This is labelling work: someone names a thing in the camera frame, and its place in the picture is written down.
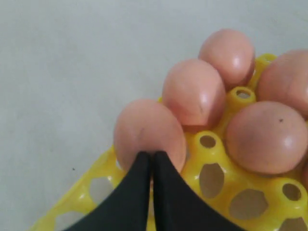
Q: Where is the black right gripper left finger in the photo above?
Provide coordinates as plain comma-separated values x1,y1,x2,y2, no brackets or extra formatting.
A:
66,152,151,231

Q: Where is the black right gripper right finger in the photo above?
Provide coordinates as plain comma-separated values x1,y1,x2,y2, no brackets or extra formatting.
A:
153,152,242,231

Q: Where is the brown egg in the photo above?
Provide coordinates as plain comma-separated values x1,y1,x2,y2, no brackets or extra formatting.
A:
198,28,255,89
256,49,308,118
225,101,308,174
113,99,187,172
162,59,226,129

